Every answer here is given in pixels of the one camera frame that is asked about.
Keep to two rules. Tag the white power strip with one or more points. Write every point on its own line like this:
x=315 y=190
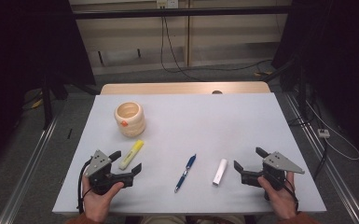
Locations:
x=324 y=133

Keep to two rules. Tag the yellow tape piece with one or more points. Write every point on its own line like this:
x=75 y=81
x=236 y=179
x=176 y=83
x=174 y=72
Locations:
x=262 y=73
x=37 y=103

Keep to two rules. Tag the white correction tape tube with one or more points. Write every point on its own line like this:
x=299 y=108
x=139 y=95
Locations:
x=220 y=172

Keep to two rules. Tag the wooden table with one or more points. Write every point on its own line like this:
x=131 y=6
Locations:
x=168 y=88

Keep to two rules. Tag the white table board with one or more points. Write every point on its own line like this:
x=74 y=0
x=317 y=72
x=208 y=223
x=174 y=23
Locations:
x=230 y=124

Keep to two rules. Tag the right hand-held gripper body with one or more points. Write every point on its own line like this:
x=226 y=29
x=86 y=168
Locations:
x=276 y=165

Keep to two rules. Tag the yellow highlighter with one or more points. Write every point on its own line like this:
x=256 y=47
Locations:
x=131 y=155

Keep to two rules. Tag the black metal stand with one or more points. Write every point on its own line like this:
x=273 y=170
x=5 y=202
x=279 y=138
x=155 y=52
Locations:
x=47 y=105

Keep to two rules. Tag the white wall socket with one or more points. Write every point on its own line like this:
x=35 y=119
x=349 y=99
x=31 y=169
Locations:
x=168 y=3

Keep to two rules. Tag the person's left hand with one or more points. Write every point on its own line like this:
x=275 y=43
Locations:
x=98 y=205

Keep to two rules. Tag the cream ribbed pen holder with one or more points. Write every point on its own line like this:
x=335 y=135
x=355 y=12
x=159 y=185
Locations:
x=132 y=126

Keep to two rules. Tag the black horizontal bar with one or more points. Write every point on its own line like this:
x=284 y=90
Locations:
x=180 y=12

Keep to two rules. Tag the person's right hand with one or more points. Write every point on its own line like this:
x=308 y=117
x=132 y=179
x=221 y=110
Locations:
x=281 y=202

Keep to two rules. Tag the blue pen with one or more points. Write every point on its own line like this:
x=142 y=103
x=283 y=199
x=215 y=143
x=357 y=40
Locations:
x=185 y=173

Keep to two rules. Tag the beige wooden cabinet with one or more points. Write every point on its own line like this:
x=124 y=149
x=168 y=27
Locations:
x=230 y=37

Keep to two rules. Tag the metal floor rail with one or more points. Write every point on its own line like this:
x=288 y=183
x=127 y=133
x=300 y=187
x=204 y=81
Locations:
x=332 y=174
x=28 y=177

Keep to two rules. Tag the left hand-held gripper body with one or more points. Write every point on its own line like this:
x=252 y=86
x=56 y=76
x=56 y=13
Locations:
x=101 y=172

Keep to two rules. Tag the black curtain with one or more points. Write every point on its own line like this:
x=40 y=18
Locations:
x=348 y=62
x=18 y=62

